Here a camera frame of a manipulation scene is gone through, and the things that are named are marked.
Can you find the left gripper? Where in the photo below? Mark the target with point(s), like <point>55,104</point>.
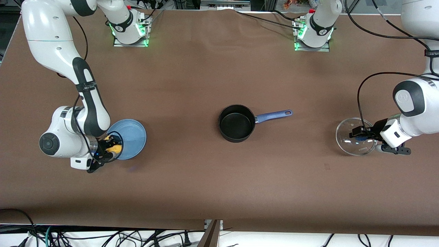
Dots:
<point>375,130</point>

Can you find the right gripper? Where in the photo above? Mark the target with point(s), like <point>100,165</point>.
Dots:
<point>102,150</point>

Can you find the yellow potato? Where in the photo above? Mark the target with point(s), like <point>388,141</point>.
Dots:
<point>115,148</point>

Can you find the glass lid blue knob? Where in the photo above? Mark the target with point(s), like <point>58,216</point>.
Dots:
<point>344,137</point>

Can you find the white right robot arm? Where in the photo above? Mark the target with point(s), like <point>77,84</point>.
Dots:
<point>51,44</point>

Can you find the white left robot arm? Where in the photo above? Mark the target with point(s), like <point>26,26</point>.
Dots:
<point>418,103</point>

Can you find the blue plate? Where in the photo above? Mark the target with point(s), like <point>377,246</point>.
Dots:
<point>133,137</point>

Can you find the black power plug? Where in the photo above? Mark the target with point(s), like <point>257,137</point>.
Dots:
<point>187,239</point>

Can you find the brown table cover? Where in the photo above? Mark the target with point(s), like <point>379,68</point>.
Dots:
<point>205,68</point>

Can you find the orange toy figure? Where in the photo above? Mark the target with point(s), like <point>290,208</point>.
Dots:
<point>291,3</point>

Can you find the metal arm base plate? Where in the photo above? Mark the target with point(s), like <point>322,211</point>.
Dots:
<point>298,49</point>
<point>118,43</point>

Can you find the aluminium post with bracket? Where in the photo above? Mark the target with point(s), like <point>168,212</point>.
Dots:
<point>212,236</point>

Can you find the aluminium frame rail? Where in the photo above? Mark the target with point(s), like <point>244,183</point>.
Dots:
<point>223,3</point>

